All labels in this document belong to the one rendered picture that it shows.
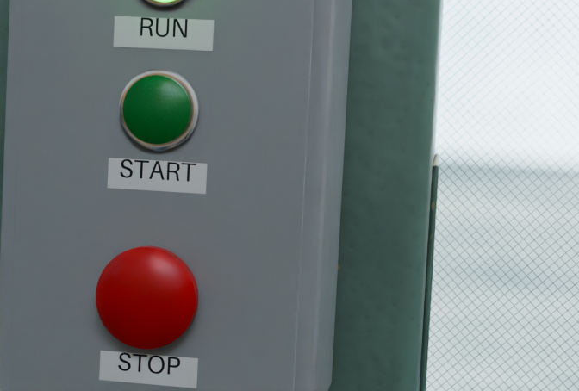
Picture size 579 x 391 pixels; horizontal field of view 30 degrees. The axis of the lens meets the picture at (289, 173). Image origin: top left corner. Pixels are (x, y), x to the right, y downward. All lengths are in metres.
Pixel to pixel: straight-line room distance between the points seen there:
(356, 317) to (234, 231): 0.08
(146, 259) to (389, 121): 0.11
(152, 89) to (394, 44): 0.10
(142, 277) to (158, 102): 0.05
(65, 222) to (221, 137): 0.05
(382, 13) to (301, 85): 0.07
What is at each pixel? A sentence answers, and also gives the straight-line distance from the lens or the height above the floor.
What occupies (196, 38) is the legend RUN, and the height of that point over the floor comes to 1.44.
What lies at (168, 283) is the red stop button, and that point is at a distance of 0.31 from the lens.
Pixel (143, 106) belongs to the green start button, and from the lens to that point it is 0.32.
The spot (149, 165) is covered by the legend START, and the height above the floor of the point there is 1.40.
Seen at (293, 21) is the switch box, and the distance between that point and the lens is 0.32.
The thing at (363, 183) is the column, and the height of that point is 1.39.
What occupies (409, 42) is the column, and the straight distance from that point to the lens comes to 0.37.
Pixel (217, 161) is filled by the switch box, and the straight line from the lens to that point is 0.32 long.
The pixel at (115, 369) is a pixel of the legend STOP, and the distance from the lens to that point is 0.33.
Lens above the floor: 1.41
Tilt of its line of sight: 3 degrees down
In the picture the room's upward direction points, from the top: 3 degrees clockwise
